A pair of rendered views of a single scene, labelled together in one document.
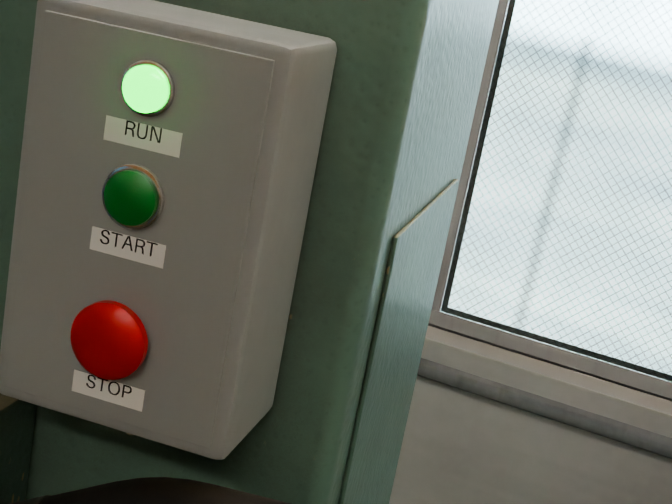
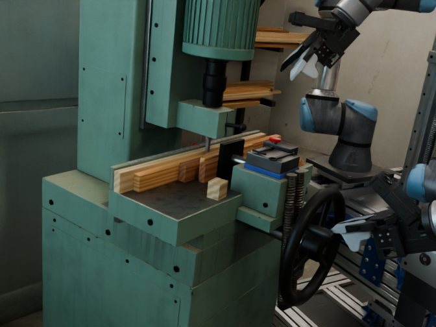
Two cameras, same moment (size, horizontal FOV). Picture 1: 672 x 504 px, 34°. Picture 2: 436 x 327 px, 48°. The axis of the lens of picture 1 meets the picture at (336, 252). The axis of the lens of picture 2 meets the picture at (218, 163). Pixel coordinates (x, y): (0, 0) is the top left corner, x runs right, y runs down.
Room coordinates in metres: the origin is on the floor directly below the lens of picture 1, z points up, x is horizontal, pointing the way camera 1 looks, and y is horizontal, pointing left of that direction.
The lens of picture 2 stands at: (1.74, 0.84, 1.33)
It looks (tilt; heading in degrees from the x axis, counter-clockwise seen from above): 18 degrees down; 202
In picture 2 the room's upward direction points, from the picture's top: 7 degrees clockwise
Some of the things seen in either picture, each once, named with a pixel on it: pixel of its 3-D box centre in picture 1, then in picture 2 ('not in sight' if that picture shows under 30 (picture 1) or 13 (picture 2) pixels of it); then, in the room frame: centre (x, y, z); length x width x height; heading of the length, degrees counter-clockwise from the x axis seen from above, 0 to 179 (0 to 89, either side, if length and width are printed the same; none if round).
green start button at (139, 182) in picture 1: (130, 198); not in sight; (0.39, 0.08, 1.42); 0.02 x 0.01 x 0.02; 77
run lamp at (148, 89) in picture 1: (145, 88); not in sight; (0.39, 0.08, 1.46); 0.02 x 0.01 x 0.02; 77
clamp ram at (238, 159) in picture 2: not in sight; (240, 161); (0.64, 0.45, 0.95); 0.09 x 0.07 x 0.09; 167
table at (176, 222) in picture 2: not in sight; (238, 191); (0.64, 0.46, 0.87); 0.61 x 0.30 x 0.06; 167
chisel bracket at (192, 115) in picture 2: not in sight; (204, 121); (0.62, 0.33, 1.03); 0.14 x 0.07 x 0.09; 77
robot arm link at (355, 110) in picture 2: not in sight; (356, 120); (0.01, 0.63, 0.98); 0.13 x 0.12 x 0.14; 111
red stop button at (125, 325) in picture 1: (109, 340); not in sight; (0.38, 0.08, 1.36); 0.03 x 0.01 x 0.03; 77
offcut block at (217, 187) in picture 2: not in sight; (217, 188); (0.78, 0.45, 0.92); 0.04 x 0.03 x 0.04; 174
